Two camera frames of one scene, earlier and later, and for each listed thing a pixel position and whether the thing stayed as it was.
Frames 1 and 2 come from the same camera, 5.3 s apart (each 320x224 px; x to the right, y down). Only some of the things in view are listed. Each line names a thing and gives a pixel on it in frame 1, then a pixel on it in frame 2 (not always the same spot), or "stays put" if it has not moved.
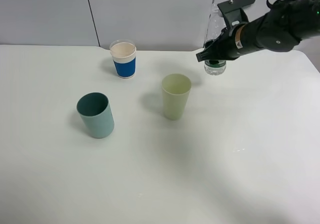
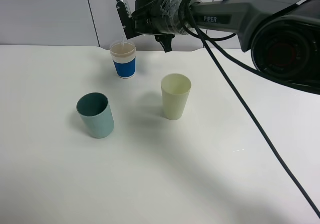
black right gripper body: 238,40 to 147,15
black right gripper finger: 212,49 to 166,40
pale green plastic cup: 176,88 stays put
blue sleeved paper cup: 124,52 stays put
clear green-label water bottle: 217,22 to 122,40
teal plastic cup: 96,110 stays put
